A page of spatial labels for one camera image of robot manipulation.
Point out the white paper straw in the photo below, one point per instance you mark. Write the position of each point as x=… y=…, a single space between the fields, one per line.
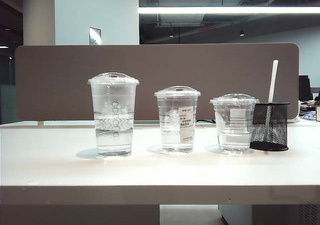
x=273 y=80

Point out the medium clear cup printed label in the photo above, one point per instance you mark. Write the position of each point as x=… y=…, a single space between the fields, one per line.
x=172 y=140

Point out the large clear lidded plastic cup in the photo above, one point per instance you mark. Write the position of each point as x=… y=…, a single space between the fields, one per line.
x=113 y=135

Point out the small clear lidded plastic cup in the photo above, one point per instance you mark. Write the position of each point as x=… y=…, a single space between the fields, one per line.
x=233 y=142

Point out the brown desk partition panel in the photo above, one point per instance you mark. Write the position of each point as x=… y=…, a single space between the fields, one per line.
x=62 y=85

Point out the black mesh pen holder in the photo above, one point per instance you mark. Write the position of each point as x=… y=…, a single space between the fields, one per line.
x=272 y=125

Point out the long ceiling light strip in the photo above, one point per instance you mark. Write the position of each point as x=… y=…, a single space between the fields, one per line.
x=225 y=10

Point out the black computer monitor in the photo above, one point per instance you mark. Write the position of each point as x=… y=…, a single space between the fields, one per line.
x=305 y=87

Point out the seated background person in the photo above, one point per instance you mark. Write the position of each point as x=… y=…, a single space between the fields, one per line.
x=317 y=100

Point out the cardboard box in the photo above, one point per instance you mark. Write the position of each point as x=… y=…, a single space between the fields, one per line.
x=318 y=113

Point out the grey under-desk cabinet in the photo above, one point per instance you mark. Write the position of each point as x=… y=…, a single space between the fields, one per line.
x=275 y=215

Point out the silver wall plaque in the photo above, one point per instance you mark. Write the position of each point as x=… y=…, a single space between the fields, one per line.
x=95 y=36

